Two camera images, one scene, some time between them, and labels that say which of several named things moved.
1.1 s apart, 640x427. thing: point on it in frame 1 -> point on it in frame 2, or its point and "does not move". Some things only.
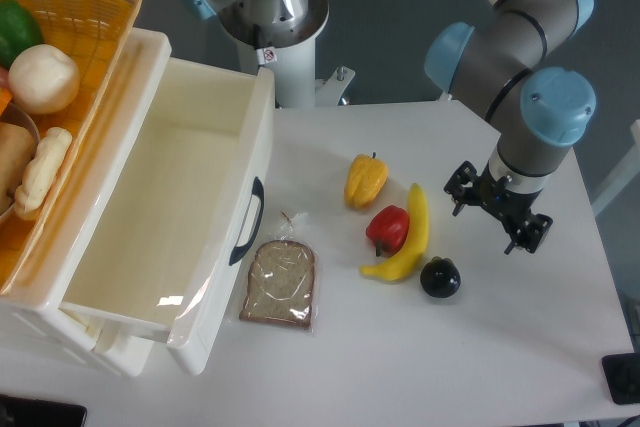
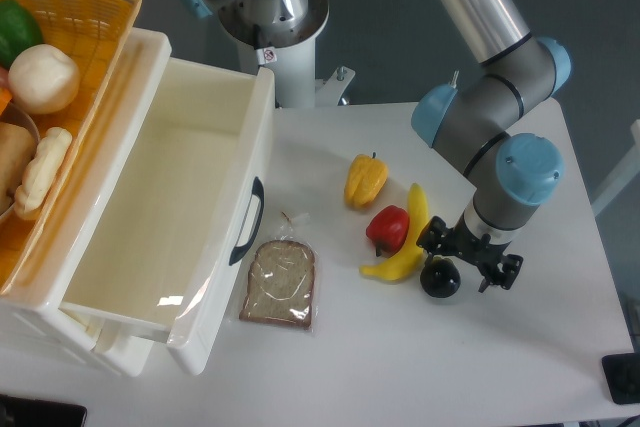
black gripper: x=513 y=207 -> x=479 y=249
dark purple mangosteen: x=440 y=277 does not move
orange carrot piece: x=5 y=98 does not move
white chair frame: x=630 y=170 does not move
